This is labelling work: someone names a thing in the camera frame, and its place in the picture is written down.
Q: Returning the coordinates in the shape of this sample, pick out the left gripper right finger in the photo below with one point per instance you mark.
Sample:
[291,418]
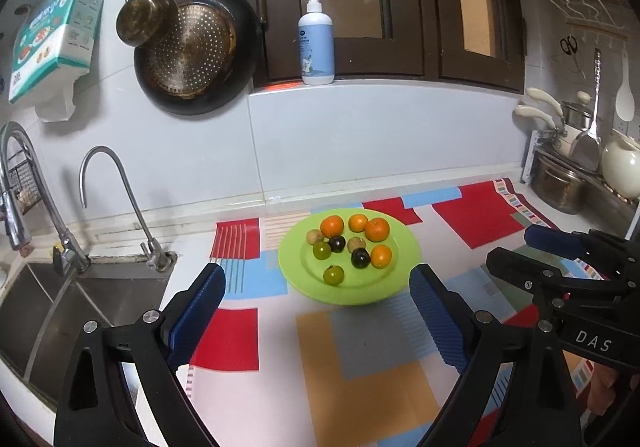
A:
[539,407]

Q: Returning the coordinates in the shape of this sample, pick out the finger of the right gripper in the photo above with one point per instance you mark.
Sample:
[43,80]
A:
[609,255]
[525,271]

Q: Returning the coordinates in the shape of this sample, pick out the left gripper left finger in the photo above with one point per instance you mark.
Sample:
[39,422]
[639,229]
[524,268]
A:
[95,408]

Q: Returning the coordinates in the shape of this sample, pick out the small orange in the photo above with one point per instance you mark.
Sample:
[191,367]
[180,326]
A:
[357,223]
[381,256]

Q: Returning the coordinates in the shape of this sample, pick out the large orange front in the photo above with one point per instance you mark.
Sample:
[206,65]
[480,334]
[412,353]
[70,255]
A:
[377,229]

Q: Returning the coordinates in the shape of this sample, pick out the dark plum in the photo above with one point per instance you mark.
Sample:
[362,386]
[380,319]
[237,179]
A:
[337,243]
[360,258]

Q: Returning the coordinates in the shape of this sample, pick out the green fruit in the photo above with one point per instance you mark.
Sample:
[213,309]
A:
[334,275]
[322,250]

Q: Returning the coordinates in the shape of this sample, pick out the small tan fruit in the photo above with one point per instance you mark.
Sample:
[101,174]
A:
[313,236]

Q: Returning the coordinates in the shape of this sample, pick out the large orange with stem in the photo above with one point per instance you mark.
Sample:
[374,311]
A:
[332,226]

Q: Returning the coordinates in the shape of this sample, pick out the white teapot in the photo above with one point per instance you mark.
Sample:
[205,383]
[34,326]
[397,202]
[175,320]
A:
[620,163]

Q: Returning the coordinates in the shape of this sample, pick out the steel pot on rack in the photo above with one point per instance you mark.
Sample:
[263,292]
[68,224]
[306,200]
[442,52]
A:
[558,186]

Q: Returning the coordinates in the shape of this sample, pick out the stainless steel sink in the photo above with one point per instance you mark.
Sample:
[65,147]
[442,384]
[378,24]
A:
[43,313]

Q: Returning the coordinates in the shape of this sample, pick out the chrome pull-down faucet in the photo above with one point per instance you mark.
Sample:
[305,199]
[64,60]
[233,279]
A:
[72,257]

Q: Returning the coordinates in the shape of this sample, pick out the white spoon hanging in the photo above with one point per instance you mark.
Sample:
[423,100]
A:
[624,99]

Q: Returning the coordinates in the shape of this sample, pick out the green plate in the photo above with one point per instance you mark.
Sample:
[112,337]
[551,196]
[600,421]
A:
[360,286]

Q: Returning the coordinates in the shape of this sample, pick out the hanging scissors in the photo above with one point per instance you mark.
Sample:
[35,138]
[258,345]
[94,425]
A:
[569,46]

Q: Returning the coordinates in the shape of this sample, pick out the black frying pan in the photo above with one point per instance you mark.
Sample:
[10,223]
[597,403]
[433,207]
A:
[206,59]

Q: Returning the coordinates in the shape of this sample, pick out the teal plastic bag box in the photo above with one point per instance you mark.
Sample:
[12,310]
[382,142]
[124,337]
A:
[53,49]

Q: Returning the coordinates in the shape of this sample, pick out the brass small pot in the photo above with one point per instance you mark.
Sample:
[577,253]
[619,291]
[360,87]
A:
[144,23]

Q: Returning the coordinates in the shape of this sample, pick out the lotion pump bottle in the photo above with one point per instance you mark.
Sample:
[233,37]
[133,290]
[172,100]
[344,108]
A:
[316,45]

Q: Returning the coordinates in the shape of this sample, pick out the cream handle lower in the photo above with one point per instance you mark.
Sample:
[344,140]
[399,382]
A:
[531,112]

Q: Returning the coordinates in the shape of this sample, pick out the cream handle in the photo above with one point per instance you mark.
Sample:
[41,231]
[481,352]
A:
[542,96]
[531,112]

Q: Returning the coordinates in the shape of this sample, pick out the cream handle upper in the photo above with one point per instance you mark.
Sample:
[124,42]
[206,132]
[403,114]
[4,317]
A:
[542,96]

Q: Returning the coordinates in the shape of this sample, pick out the wire sponge basket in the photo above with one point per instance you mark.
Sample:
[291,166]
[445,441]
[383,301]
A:
[22,182]

